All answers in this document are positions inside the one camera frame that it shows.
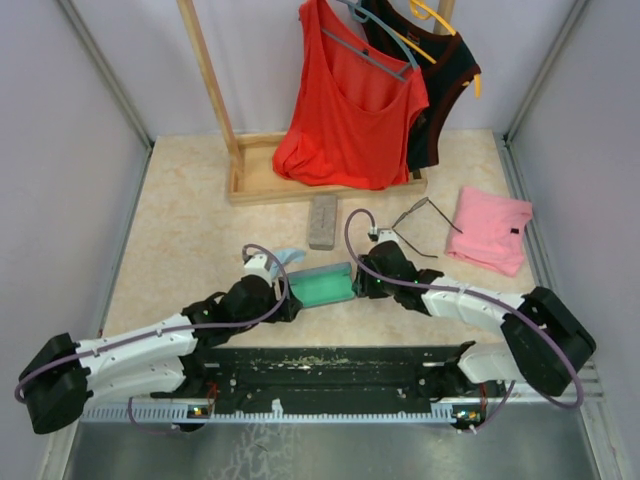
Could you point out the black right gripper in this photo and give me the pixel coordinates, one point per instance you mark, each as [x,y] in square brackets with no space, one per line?
[364,287]

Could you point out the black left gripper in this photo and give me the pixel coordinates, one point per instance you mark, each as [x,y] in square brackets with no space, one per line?
[288,309]

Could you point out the light blue cleaning cloth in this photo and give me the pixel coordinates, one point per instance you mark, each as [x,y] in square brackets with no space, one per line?
[286,256]

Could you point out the blue-grey glasses case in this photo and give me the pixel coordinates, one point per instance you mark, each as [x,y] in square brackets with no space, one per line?
[321,286]

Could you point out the grey glasses case green lining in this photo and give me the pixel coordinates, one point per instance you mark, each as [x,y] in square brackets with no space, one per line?
[322,222]

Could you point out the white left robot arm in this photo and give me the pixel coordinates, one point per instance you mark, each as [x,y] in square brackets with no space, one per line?
[67,377]

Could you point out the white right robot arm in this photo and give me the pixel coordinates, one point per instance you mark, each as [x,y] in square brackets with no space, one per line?
[543,343]

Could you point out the folded pink t-shirt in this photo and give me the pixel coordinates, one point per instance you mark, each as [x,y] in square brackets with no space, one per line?
[489,231]

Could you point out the red tank top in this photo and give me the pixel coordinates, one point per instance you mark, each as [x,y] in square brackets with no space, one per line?
[353,112]

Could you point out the wooden clothes rack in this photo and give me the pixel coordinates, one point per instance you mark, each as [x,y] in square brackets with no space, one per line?
[252,177]

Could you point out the black maroon-trimmed tank top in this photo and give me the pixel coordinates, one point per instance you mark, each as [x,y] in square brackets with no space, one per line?
[447,66]

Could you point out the grey clothes hanger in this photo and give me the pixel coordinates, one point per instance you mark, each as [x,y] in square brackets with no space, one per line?
[381,47]

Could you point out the yellow clothes hanger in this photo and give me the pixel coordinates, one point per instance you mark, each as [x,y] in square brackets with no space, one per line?
[441,15]

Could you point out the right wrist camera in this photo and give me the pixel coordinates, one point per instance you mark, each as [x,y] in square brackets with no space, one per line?
[381,235]

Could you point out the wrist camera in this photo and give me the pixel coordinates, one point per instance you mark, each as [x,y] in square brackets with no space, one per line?
[381,235]
[259,265]

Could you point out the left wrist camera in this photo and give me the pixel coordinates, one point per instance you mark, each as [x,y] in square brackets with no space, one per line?
[259,265]

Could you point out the thin metal frame sunglasses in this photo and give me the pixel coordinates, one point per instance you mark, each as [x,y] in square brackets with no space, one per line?
[408,221]

